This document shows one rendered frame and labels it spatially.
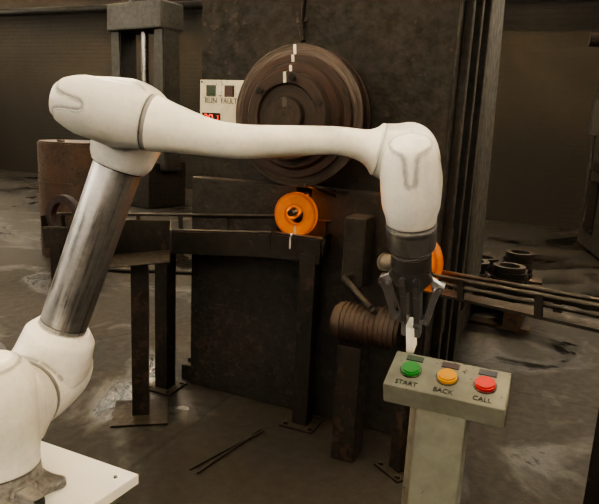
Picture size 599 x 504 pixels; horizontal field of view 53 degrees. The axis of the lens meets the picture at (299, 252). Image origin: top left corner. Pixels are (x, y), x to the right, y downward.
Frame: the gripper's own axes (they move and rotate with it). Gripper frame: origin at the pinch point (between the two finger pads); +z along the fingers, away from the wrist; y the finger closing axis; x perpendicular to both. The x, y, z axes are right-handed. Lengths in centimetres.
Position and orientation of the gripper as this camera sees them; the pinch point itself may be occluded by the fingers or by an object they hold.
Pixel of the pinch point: (411, 335)
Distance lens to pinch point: 123.0
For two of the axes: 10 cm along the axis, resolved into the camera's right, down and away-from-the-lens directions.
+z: 1.0, 8.6, 5.1
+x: -4.0, 5.0, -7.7
